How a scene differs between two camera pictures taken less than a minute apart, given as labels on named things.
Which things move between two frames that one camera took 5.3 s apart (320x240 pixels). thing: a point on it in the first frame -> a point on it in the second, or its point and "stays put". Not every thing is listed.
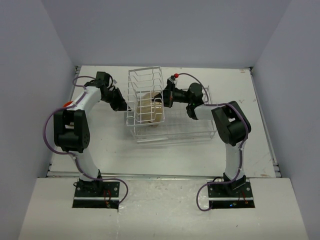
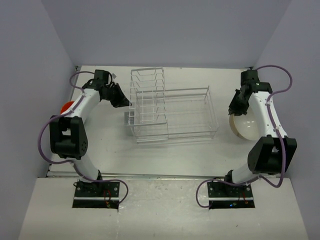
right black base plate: [235, 195] stays put
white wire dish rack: [152, 119] stays put
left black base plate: [97, 194] stays put
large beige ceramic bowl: [150, 107] -> [245, 126]
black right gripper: [168, 94] -> [234, 109]
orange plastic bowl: [67, 104] stays put
